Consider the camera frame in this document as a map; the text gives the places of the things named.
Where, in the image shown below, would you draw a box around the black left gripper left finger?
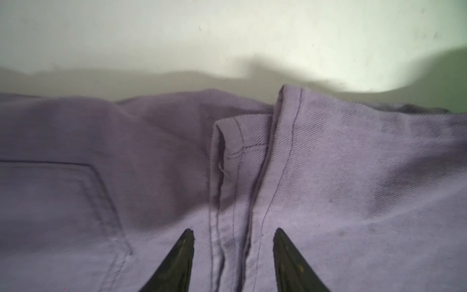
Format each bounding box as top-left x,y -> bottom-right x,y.
140,229 -> 195,292

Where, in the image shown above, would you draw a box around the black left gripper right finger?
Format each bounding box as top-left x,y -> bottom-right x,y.
273,228 -> 330,292

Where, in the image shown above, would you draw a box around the purple trousers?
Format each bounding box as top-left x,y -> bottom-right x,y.
1,85 -> 467,292

